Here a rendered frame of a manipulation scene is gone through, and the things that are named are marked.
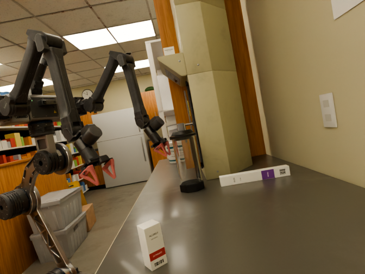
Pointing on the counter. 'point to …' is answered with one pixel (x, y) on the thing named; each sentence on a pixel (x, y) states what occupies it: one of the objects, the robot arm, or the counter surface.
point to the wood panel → (250, 101)
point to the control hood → (174, 66)
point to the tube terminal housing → (213, 88)
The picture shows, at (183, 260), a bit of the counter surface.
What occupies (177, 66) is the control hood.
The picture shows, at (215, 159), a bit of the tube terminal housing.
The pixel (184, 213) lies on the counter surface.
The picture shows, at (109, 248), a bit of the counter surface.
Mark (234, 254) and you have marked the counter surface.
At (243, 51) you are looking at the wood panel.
